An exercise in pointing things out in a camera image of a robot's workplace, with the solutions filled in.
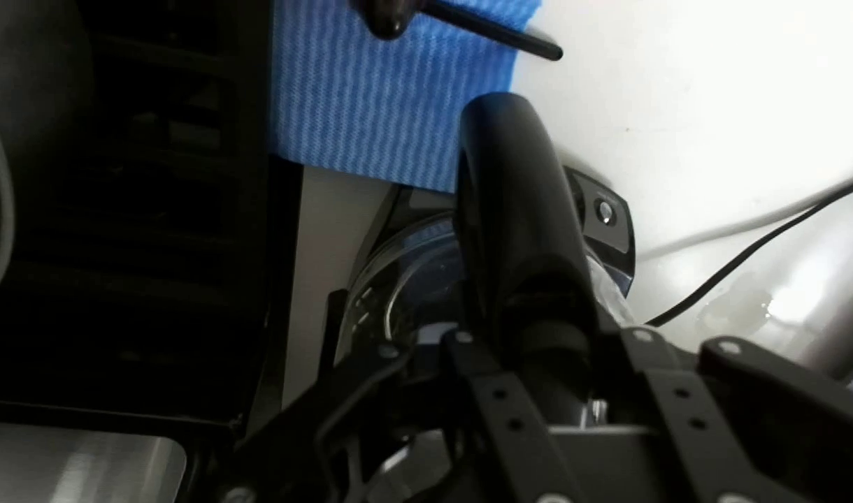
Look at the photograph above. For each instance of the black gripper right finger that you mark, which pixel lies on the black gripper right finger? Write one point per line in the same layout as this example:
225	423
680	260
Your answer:
779	421

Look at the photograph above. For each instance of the stainless steel gas stove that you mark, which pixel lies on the stainless steel gas stove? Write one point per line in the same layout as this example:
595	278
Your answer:
146	232

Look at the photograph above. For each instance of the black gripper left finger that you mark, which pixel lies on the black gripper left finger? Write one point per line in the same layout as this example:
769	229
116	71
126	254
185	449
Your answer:
500	408

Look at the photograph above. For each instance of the black utensil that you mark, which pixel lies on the black utensil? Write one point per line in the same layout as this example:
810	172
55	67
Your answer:
484	29

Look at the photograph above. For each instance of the blue dish cloth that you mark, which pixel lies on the blue dish cloth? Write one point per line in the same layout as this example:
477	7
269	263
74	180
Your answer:
378	102

